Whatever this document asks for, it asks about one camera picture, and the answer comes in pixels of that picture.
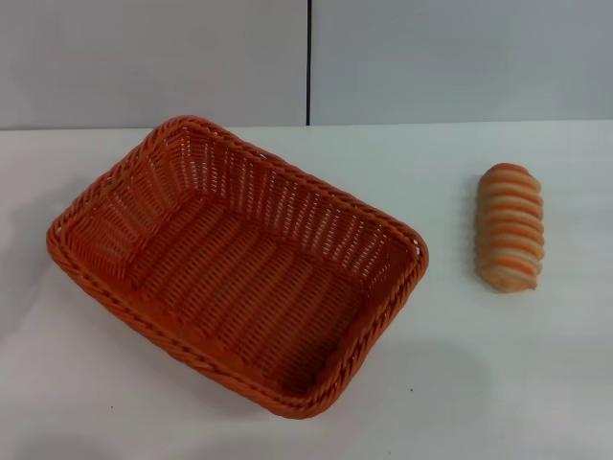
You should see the orange woven plastic basket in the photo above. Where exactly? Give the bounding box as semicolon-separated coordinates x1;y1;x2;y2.
45;114;430;423

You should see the striped orange cream bread roll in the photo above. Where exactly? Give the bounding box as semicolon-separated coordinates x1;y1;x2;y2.
473;162;547;293

